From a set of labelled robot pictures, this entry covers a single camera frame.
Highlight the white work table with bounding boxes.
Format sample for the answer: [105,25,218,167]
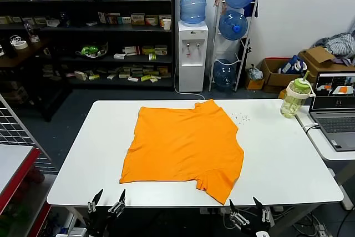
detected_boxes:
[46,99,344,237]

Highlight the white water dispenser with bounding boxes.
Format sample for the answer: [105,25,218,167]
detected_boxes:
[177,20,209,93]

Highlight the blue water jug upright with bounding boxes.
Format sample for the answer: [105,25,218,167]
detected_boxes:
[179,0,209,25]

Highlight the white metal jug rack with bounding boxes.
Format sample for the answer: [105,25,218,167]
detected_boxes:
[208,0,258,93]

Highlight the white laptop cable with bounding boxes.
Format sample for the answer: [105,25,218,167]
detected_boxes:
[302,122,320,132]

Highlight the large brown cardboard box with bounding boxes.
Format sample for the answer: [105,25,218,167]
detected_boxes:
[298,46,355,84]

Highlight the cream green box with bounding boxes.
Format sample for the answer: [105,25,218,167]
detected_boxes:
[130,13,146,26]

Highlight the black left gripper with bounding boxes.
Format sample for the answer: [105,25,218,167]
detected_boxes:
[83,188,127,237]

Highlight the black pole with knobs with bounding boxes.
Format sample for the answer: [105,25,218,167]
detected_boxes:
[239,38,252,64]

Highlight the red cart white top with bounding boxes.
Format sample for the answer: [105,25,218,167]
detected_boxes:
[0,144,52,237]

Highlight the blue bag white handles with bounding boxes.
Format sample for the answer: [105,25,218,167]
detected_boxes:
[278,54,309,75]

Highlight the pile of grey clothes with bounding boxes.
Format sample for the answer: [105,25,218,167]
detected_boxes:
[315,33,355,65]

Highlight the small yellow cardboard box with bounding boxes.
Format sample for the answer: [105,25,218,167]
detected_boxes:
[245,77,265,90]

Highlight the black shelving unit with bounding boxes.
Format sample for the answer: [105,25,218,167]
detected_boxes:
[0,0,175,91]

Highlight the grey laptop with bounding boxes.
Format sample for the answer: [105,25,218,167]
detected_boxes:
[308,72,355,152]

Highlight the brown wooden table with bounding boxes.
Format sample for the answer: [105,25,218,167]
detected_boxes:
[0,36,55,68]

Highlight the dark blue bottle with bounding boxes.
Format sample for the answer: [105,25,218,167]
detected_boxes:
[59,12,70,28]

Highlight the open cardboard box red rim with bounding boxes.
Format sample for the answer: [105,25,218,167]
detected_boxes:
[260,57,306,93]

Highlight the white dispenser power cord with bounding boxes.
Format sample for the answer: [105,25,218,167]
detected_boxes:
[173,62,206,100]

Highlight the scattered dark crumbs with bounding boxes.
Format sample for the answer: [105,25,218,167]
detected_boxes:
[229,112,252,123]

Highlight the white power strip under table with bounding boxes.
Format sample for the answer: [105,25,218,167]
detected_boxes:
[199,207,231,215]

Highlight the orange t-shirt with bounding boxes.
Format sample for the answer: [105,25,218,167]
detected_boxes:
[119,99,245,205]

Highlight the green white bowl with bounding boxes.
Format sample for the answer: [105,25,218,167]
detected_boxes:
[74,41,109,59]

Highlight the white wire grid panel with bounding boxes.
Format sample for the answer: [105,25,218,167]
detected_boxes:
[0,94,59,173]

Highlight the green lid drinking bottle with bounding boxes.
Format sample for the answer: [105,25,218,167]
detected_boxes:
[280,70,316,119]

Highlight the white side desk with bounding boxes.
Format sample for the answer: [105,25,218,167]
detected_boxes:
[294,105,355,210]

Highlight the white floor power strip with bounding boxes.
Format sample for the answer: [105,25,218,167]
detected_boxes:
[310,219,329,237]

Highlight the small clear water bottle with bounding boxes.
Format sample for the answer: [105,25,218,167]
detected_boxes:
[23,19,33,38]

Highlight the tied grey plastic bag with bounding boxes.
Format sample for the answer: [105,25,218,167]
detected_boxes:
[247,63,263,81]

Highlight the white red medicine box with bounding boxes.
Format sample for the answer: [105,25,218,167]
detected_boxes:
[123,46,141,56]

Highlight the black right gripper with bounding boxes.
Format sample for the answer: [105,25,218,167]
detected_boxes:
[229,196,272,237]

